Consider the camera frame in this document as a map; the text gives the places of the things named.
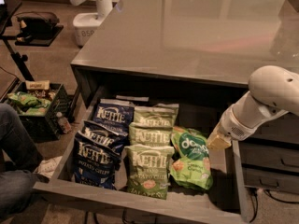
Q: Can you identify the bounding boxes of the black floor cable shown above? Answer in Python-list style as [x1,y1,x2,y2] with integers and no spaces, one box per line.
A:
[249,189,299,224]

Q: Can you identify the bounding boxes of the white sneaker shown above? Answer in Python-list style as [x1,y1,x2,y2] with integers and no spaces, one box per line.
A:
[34,156,62,179]

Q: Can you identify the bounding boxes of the small bottle beside crate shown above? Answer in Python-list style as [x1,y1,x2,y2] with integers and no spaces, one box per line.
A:
[56,112,72,133]

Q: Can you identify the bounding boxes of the green Kettle bag back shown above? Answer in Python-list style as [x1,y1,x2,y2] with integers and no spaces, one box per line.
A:
[134,104,179,127]

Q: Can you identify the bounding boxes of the open grey top drawer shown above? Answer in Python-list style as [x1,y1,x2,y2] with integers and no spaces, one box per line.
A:
[35,82,246,224]

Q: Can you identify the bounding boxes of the green Kettle bag middle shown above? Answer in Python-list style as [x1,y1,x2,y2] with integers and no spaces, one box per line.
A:
[129,122,172,147]

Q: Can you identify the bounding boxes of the green Kettle jalapeno bag front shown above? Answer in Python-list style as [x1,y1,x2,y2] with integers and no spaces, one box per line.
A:
[125,144,174,200]

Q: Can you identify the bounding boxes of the blue kettle bag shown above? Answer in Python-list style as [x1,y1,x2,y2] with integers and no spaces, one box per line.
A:
[82,120,128,154]
[73,131,121,189]
[93,99,135,133]

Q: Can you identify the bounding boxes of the grey counter cabinet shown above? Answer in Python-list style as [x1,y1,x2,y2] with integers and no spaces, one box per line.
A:
[72,0,299,108]

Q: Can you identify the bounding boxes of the black plastic crate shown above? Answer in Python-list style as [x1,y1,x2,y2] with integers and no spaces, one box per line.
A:
[5,82,70,143]

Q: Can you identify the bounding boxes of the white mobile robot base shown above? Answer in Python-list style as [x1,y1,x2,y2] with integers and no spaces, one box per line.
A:
[70,0,113,47]

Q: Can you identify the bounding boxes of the black stand with tray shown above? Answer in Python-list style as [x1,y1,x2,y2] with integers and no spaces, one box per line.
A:
[0,0,64,82]

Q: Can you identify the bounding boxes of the blue Kettle bag back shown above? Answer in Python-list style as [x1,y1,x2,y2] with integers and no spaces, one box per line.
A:
[93,99,135,133]

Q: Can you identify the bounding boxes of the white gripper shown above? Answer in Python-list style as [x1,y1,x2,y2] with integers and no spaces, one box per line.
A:
[206,91,287,150]

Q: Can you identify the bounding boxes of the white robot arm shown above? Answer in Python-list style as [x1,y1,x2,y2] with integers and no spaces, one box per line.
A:
[206,65,299,149]

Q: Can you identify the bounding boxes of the green snack bags in crate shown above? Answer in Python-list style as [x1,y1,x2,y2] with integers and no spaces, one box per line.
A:
[7,91,51,116]

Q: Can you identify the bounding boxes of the dark bag on tray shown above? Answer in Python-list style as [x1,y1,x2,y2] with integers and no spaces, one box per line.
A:
[16,11,60,42]

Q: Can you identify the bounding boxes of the dark lower drawer unit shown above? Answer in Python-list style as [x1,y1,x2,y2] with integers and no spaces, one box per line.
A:
[239,114,299,194]

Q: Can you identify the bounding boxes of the blue Kettle bag front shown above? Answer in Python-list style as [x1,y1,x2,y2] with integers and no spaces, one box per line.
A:
[73,131,121,189]

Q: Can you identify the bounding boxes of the brown snack box in crate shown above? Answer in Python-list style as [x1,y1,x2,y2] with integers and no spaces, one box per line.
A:
[25,80,50,91]

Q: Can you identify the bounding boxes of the person's leg in jeans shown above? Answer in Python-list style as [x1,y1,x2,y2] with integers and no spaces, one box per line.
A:
[0,104,43,218]

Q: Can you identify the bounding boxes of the blue Kettle bag middle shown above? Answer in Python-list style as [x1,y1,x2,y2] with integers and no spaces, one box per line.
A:
[82,120,128,154]

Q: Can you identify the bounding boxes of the green rice chip bag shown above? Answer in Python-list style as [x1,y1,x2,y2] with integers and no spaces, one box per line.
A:
[170,126,213,191]

